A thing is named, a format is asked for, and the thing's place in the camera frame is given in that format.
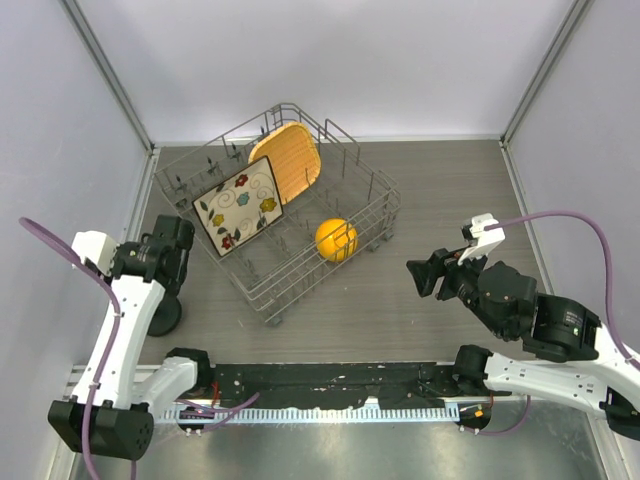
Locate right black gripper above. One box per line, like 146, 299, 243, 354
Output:
404, 239, 506, 337

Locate black phone stand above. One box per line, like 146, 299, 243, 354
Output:
147, 296, 182, 337

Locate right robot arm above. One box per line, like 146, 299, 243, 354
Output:
406, 249, 639, 440

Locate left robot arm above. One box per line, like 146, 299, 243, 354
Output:
48, 215, 213, 461

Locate yellow bowl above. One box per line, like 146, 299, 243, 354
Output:
315, 218, 358, 263

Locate floral square plate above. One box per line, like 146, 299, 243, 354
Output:
192, 156, 284, 258

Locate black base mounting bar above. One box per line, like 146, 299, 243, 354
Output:
206, 362, 488, 410

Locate woven yellow tray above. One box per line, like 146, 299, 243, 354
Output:
248, 122, 322, 205

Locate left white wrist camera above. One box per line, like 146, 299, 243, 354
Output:
71, 230, 119, 276

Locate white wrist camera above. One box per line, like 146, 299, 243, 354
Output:
457, 213, 506, 265
71, 230, 119, 276

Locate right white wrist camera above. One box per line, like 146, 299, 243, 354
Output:
457, 213, 506, 265

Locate grey wire dish rack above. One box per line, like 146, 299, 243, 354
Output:
154, 102, 401, 325

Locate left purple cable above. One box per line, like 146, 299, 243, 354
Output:
18, 217, 139, 480

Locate white slotted cable duct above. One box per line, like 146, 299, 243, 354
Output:
152, 405, 460, 424

